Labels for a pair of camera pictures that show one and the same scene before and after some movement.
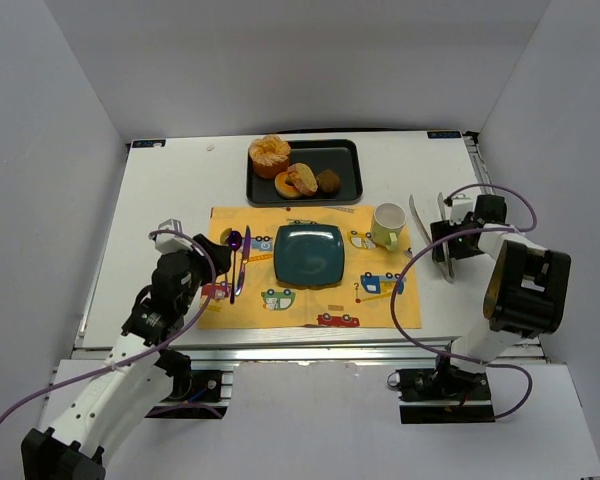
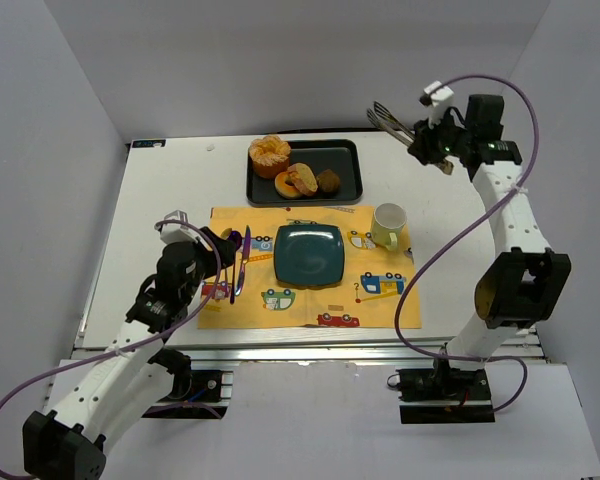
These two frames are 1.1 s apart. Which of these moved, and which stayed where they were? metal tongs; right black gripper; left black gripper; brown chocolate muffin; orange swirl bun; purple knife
Moved: metal tongs; right black gripper
Stayed: orange swirl bun; brown chocolate muffin; left black gripper; purple knife
